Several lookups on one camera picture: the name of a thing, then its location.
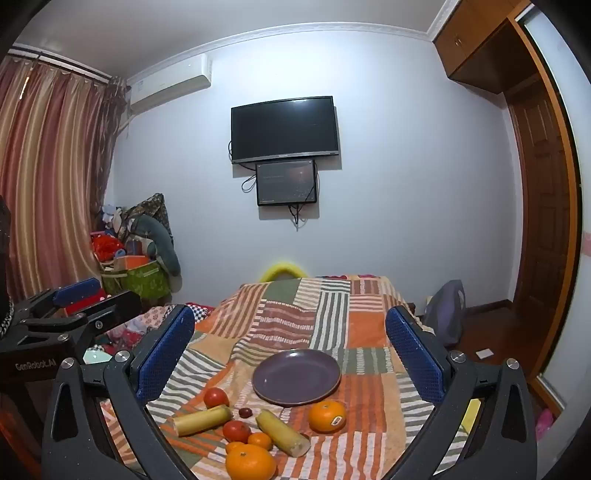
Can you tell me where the striped pink curtain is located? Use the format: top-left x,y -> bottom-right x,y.
0,51 -> 127,305

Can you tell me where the large black wall television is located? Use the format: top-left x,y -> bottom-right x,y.
230,95 -> 341,165

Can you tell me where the large orange with sticker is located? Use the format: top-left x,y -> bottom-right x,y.
308,400 -> 347,434

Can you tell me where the brown wooden door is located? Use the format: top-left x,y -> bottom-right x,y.
503,74 -> 583,315

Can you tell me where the checkered patchwork quilt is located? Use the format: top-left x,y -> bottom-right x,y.
124,302 -> 215,337

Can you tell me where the green storage box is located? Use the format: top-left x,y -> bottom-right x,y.
99,258 -> 172,305

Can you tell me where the yellow curved tube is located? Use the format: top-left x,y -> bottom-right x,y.
259,261 -> 308,282

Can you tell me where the small corn cob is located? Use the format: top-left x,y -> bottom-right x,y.
174,405 -> 234,437

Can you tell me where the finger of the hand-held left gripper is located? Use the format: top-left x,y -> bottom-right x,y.
69,291 -> 142,358
14,279 -> 105,324

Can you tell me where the large corn cob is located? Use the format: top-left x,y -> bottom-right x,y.
255,409 -> 311,458

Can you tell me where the small black wall monitor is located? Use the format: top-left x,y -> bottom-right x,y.
256,160 -> 318,207

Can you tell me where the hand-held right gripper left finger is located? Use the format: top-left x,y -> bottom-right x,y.
41,304 -> 197,480

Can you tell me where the large plain orange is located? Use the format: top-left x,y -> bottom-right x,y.
225,443 -> 278,480

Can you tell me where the red tomato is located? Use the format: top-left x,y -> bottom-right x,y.
223,420 -> 252,444
204,387 -> 230,409

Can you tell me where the purple round plate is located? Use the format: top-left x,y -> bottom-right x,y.
252,349 -> 341,407

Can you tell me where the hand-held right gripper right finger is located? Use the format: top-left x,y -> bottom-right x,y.
385,305 -> 539,480

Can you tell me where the curtain rail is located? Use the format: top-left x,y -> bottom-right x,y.
9,43 -> 114,86

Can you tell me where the orange cardboard box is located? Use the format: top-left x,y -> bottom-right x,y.
113,254 -> 151,273

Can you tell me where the wooden overhead cabinet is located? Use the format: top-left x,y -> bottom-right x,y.
433,0 -> 532,95

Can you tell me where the red bag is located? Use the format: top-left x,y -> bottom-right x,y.
91,233 -> 126,264

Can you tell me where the white air conditioner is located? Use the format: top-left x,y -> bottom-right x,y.
127,53 -> 213,114

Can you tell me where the grey plush pillow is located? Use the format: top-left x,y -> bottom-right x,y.
129,215 -> 182,278

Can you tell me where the dark floral cloth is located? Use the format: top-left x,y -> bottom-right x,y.
121,193 -> 174,245

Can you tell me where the striped patchwork blanket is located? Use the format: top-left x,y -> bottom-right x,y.
99,275 -> 467,480

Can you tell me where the grey cloth bag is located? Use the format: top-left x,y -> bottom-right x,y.
424,279 -> 467,347

